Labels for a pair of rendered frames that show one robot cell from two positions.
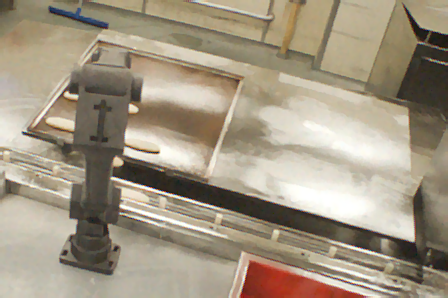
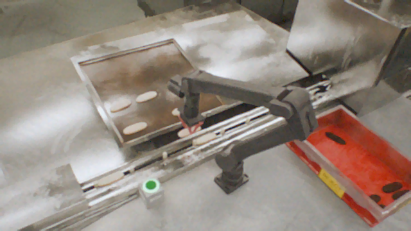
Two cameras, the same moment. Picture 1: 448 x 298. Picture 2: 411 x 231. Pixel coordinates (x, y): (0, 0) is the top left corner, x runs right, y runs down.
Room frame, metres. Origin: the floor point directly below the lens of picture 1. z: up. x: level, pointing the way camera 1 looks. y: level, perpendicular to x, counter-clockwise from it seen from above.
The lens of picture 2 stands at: (0.43, 0.81, 1.89)
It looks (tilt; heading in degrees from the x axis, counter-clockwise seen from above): 43 degrees down; 313
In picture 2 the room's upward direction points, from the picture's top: 5 degrees clockwise
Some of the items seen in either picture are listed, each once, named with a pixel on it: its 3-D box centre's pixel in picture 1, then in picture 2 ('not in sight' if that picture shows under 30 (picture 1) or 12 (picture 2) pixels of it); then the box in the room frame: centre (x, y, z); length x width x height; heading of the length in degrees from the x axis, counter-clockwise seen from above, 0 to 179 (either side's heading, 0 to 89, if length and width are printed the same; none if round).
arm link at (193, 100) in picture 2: not in sight; (191, 95); (1.12, 0.15, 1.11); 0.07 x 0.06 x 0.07; 6
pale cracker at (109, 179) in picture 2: not in sight; (110, 178); (1.17, 0.48, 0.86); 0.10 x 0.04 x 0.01; 80
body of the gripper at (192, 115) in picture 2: not in sight; (191, 109); (1.12, 0.15, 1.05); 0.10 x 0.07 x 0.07; 170
